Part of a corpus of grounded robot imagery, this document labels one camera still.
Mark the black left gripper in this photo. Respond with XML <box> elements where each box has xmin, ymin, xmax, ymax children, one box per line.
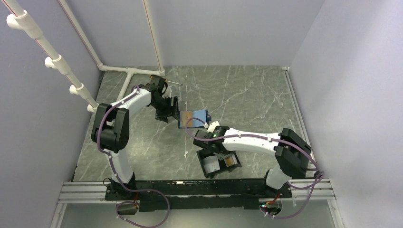
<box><xmin>151</xmin><ymin>96</ymin><xmax>180</xmax><ymax>123</ymax></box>

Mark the blue leather card holder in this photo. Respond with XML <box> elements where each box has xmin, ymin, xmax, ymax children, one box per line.
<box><xmin>178</xmin><ymin>109</ymin><xmax>211</xmax><ymax>129</ymax></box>

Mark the black plastic card tray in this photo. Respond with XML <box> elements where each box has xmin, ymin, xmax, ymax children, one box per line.
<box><xmin>196</xmin><ymin>149</ymin><xmax>242</xmax><ymax>179</ymax></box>

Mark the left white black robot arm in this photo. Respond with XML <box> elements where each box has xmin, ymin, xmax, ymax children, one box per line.
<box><xmin>91</xmin><ymin>75</ymin><xmax>179</xmax><ymax>200</ymax></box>

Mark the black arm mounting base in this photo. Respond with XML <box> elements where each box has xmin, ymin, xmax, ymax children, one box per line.
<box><xmin>105</xmin><ymin>178</ymin><xmax>292</xmax><ymax>212</ymax></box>

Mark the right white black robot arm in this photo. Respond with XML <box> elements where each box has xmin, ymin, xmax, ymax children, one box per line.
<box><xmin>191</xmin><ymin>125</ymin><xmax>311</xmax><ymax>197</ymax></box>

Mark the yellow black screwdriver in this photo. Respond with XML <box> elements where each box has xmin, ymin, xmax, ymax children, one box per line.
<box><xmin>150</xmin><ymin>75</ymin><xmax>183</xmax><ymax>86</ymax></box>

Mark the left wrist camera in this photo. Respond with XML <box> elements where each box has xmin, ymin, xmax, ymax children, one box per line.
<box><xmin>162</xmin><ymin>87</ymin><xmax>172</xmax><ymax>98</ymax></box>

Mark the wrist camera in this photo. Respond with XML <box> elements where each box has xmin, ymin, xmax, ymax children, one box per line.
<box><xmin>162</xmin><ymin>87</ymin><xmax>172</xmax><ymax>98</ymax></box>
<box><xmin>207</xmin><ymin>121</ymin><xmax>220</xmax><ymax>133</ymax></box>

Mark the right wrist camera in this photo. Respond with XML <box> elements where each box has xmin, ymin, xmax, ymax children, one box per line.
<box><xmin>207</xmin><ymin>121</ymin><xmax>220</xmax><ymax>133</ymax></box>

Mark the aluminium rail frame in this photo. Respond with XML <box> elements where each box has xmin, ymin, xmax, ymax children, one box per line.
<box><xmin>58</xmin><ymin>75</ymin><xmax>335</xmax><ymax>221</ymax></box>

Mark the white pvc pipe frame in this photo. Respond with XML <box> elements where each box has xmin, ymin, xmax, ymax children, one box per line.
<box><xmin>2</xmin><ymin>0</ymin><xmax>165</xmax><ymax>113</ymax></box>

